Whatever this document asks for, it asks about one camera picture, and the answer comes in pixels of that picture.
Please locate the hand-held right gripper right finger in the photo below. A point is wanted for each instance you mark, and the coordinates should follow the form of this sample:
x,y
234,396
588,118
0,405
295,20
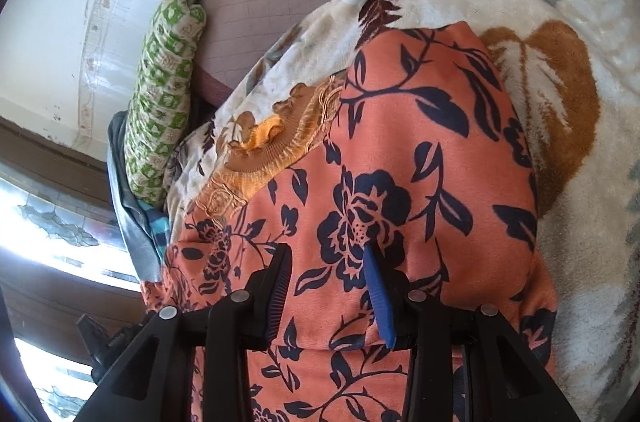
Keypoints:
x,y
376,297

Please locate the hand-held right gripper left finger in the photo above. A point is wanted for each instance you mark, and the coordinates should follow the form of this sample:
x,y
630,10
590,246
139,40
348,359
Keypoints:
x,y
278,302

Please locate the orange floral garment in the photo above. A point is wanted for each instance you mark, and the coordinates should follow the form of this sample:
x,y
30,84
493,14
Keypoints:
x,y
400,152

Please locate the grey cloth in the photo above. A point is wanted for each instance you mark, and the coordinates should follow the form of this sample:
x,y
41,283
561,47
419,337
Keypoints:
x,y
127,222

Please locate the patterned glass window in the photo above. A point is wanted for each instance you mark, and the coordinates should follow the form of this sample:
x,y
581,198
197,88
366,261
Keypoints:
x,y
50,227

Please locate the teal striped cloth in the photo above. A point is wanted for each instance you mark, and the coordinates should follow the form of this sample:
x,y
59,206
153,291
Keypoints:
x,y
160,227

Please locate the green patterned pillow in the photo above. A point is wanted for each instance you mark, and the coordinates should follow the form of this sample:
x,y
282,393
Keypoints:
x,y
165,92

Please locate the wooden window frame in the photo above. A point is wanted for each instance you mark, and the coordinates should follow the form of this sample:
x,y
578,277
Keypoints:
x,y
40,152

